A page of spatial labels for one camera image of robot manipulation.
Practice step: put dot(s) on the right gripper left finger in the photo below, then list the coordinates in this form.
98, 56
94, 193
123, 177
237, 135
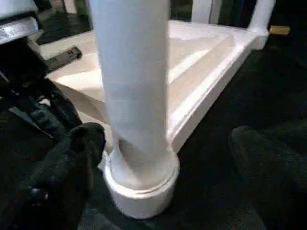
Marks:
53, 177

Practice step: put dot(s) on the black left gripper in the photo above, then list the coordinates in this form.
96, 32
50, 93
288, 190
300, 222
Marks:
24, 76

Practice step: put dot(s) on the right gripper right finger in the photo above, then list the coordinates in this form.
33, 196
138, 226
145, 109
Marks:
273, 177

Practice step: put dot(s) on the white plastic table top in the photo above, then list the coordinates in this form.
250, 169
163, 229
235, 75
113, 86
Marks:
201, 62

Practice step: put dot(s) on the black work mat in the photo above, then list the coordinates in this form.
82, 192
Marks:
268, 96

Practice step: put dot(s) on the black cabinet with gold label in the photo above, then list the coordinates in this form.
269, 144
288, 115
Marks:
292, 14

